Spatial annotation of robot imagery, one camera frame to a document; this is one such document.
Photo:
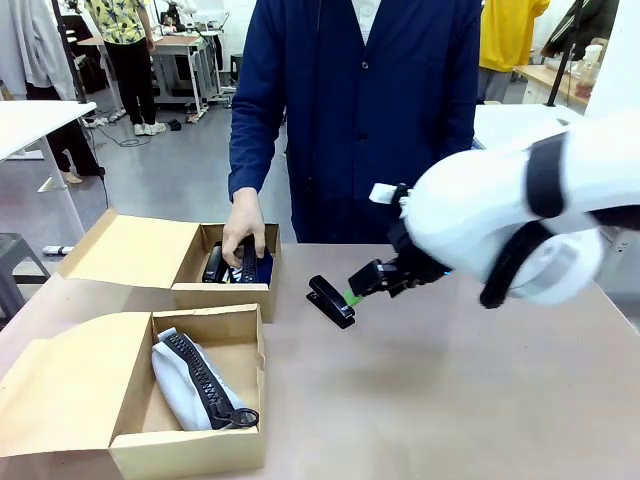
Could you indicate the clear plastic bottle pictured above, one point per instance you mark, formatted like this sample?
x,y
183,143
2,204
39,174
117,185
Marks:
x,y
589,70

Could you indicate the cardboard box with lid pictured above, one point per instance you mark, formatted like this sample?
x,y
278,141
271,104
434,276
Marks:
x,y
130,250
65,390

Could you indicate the dark plastic stool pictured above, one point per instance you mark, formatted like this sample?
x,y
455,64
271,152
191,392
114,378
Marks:
x,y
236,65

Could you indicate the wooden side table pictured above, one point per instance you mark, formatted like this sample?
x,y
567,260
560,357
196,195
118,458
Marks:
x,y
537,75

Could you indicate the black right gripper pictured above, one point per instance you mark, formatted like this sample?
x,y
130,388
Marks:
x,y
410,267

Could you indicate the person in yellow floral shirt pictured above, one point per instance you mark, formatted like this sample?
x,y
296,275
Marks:
x,y
122,50

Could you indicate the white cylinder on floor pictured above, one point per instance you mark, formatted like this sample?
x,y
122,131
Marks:
x,y
57,249

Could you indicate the person's right hand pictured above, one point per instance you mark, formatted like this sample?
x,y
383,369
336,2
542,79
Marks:
x,y
245,220

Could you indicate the black stapler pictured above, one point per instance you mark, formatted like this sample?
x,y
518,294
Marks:
x,y
214,262
325,295

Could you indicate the black items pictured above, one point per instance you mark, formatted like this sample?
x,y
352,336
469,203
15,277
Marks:
x,y
250,267

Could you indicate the black jacket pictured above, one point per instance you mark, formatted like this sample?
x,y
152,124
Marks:
x,y
585,25

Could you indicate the person in navy coat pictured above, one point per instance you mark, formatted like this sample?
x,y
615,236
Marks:
x,y
360,125

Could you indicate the white pencil case black zipper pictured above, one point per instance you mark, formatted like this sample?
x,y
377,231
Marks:
x,y
175,380

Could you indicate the wooden top workbench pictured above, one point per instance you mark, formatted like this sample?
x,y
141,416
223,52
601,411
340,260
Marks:
x,y
165,41

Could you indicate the person in grey hoodie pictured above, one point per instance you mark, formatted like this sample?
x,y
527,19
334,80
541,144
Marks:
x,y
35,50

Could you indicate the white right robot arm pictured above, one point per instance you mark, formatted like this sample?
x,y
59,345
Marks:
x,y
475,210

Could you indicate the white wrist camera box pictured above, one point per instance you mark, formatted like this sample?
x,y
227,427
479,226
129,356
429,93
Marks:
x,y
385,193

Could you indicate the white table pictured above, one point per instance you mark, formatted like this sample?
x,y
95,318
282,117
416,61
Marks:
x,y
500,125
30,125

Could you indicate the grey stool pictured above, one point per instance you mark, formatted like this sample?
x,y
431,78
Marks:
x,y
15,255

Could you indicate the black stand pole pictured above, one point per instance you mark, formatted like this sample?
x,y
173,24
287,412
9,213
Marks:
x,y
562,65
70,55

